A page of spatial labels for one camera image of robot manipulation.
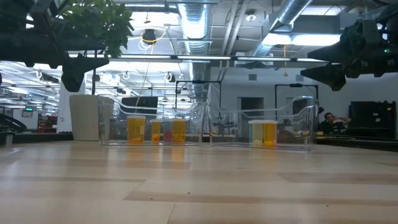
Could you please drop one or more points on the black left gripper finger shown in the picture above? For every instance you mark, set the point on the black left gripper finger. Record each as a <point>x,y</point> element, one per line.
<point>74,74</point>
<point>84,46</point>

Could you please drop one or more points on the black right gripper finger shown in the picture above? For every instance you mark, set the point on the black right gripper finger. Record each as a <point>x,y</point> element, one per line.
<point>334,53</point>
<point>329,74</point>

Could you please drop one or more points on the small orange pill bottle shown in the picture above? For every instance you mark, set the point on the small orange pill bottle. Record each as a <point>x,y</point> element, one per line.
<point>156,130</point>

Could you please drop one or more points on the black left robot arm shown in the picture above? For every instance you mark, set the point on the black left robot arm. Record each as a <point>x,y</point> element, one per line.
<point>12,43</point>

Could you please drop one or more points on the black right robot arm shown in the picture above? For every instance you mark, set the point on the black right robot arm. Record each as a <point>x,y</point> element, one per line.
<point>390,15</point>

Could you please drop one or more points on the clear plastic bin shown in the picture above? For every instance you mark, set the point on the clear plastic bin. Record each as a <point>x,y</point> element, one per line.
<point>192,124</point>
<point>295,130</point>

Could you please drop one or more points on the green leafy plant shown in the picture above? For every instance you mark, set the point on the green leafy plant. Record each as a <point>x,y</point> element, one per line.
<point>99,21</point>

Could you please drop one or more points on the white plant pot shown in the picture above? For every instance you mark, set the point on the white plant pot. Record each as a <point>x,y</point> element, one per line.
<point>84,118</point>

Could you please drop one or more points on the person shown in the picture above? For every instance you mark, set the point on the person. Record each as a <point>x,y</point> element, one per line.
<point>331,123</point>

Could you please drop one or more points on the red background equipment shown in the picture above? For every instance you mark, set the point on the red background equipment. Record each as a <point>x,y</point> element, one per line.
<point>46,124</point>

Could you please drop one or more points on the green exit sign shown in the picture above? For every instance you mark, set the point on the green exit sign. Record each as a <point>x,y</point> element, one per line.
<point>29,109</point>

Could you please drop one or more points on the black cabinet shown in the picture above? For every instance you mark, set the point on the black cabinet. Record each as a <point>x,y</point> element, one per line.
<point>373,119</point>

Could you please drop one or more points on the black ceiling-hung device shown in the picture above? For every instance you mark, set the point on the black ceiling-hung device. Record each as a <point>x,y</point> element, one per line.
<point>149,35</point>

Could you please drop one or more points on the black monitor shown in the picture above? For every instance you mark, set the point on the black monitor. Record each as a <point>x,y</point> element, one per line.
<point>140,104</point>

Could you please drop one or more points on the hanging linear light fixture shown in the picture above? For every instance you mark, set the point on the hanging linear light fixture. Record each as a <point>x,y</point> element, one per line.
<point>202,58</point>

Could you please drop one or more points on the black rack frame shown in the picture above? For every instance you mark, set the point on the black rack frame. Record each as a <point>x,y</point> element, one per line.
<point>199,81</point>
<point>295,85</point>

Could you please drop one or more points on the silver ventilation duct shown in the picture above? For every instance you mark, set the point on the silver ventilation duct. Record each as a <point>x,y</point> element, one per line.
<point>194,25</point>
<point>280,25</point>

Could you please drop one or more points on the black aluminium table frame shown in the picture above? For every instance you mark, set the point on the black aluminium table frame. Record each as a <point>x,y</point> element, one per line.
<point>40,138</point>

